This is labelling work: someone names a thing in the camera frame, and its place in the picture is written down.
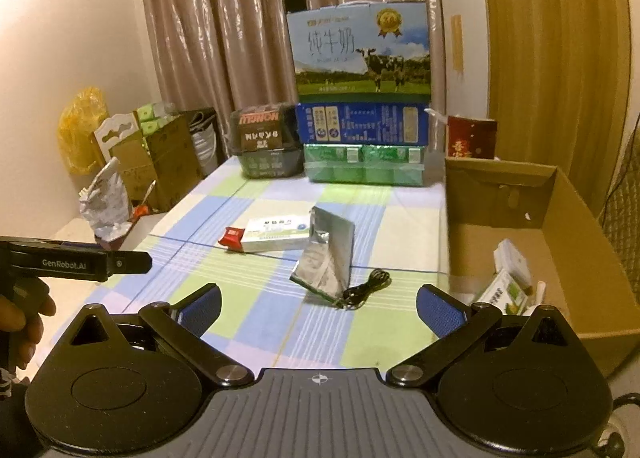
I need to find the green shrink-wrapped drink pack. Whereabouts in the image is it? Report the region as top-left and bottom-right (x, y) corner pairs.
(304, 144), (427, 187)

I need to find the brown wooden door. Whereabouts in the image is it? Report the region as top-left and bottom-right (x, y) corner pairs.
(486, 0), (631, 214)

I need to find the woven wicker chair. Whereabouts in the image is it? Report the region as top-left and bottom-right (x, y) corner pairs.
(600, 119), (640, 298)

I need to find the yellow plastic bag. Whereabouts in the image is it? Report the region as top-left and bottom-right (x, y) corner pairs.
(56, 86), (108, 175)

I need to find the red snack packet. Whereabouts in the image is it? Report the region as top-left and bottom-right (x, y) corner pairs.
(218, 226), (245, 252)

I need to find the beige pink curtain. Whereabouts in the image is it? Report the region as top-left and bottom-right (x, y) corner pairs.
(135, 0), (447, 159)

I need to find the silver foil pouch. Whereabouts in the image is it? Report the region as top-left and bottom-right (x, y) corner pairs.
(290, 207), (355, 308)

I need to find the checkered tablecloth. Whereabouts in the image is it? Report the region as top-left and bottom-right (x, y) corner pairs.
(34, 160), (446, 370)

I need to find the white green medicine box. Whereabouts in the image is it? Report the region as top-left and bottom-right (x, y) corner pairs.
(239, 214), (310, 253)

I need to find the small green white box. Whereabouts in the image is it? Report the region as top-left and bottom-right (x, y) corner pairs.
(475, 270), (528, 315)

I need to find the black cable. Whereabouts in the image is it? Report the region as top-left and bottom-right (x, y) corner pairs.
(330, 267), (393, 311)

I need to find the large brown cardboard box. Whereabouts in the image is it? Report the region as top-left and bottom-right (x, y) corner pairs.
(444, 158), (639, 376)

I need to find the person's left hand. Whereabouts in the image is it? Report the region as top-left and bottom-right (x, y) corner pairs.
(1, 276), (56, 374)

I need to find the cow picture milk carton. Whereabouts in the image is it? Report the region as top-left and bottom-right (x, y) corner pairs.
(286, 1), (432, 104)

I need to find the blue milk carton box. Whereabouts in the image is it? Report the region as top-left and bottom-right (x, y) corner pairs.
(295, 103), (430, 146)

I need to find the black Honglu food box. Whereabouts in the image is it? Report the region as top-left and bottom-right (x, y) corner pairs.
(229, 103), (304, 178)

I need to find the crumpled silver foil bag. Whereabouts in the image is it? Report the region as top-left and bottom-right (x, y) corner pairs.
(79, 157), (132, 242)

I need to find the brown cardboard boxes stack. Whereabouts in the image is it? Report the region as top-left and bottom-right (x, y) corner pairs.
(90, 102), (218, 212)

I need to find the white box in carton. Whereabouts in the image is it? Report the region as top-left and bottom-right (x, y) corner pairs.
(494, 238), (532, 290)

